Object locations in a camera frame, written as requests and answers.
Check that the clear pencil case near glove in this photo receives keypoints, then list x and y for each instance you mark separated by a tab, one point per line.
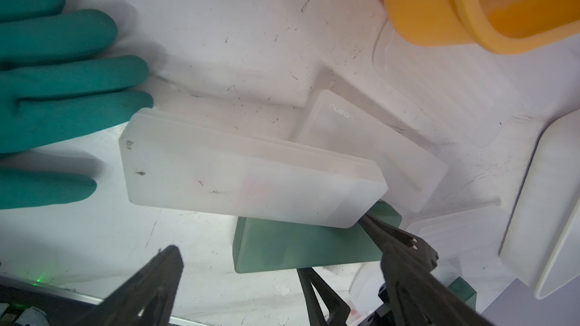
172	163

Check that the green pencil case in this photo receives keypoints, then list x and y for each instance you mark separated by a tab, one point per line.
267	245
464	292

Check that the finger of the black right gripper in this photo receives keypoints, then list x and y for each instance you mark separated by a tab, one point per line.
324	305

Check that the clear ribbed pencil case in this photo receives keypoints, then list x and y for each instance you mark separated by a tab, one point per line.
455	234
541	246

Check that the yellow plastic storage box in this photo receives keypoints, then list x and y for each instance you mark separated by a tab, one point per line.
499	26

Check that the clear ribbed pencil case upper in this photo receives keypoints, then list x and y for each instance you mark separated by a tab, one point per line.
541	246

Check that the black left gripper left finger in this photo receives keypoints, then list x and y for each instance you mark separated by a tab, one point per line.
147	298

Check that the clear ribbed pencil case lower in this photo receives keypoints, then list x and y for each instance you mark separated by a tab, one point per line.
455	234

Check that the green rubber glove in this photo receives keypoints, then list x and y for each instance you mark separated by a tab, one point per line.
54	84

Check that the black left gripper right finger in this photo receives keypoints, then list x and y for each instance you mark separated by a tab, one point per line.
415	297

